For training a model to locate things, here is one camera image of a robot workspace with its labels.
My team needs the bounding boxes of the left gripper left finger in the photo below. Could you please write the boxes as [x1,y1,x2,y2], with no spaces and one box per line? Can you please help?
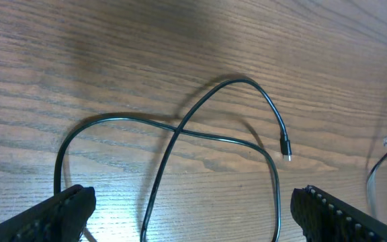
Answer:
[0,185,96,242]

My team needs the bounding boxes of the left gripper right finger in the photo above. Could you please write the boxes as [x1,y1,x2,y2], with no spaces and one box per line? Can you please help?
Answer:
[290,186,387,242]

